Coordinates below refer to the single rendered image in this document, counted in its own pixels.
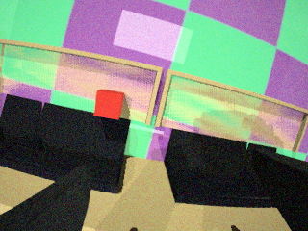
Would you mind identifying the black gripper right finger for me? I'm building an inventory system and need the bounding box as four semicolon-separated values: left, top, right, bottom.
251;149;308;231

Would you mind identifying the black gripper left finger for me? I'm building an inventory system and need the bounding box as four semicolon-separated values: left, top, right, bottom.
0;166;92;231

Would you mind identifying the red cube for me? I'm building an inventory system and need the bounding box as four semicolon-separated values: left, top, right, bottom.
93;89;124;119

